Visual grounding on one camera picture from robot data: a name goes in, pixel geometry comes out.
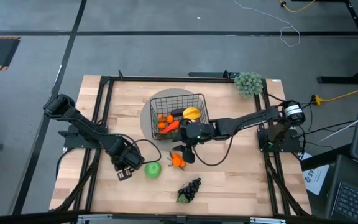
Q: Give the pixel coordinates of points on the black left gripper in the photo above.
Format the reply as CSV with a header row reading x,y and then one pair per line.
x,y
129,158

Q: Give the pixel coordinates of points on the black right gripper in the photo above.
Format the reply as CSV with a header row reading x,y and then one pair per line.
x,y
197,132

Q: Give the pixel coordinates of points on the red chili pepper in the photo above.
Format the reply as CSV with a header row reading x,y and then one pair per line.
x,y
171,127

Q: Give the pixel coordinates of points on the orange tangerine cluster with leaves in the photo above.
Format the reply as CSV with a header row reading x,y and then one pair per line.
x,y
169,119
176,161

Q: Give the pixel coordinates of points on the green apple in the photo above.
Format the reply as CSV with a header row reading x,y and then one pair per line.
x,y
153,170

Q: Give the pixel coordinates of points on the purple eggplant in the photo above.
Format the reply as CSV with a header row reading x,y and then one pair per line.
x,y
177,112

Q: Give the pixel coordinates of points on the yellow starfruit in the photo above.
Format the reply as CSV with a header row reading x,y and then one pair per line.
x,y
192,113

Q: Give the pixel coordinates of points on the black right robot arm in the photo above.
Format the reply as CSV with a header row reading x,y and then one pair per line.
x,y
250,119

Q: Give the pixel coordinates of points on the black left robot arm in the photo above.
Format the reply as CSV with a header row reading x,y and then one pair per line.
x,y
85,127

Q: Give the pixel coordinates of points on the grey round placemat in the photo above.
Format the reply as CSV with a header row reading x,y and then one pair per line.
x,y
144,121

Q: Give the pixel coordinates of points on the black grape bunch with leaf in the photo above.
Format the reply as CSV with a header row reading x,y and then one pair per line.
x,y
191,188

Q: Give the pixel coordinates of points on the white paper sheet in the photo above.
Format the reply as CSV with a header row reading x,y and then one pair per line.
x,y
317,182

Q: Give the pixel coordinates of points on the black laptop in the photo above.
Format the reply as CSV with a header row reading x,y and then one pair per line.
x,y
356,205

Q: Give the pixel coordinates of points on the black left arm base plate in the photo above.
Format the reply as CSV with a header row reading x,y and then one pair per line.
x,y
73,141

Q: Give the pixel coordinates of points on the black aluminium table frame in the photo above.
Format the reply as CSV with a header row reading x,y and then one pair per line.
x,y
166,79

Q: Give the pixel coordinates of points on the black mount bar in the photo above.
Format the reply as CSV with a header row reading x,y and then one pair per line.
x,y
210,74

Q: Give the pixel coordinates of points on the black desk frame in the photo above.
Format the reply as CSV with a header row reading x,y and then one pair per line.
x,y
337,79

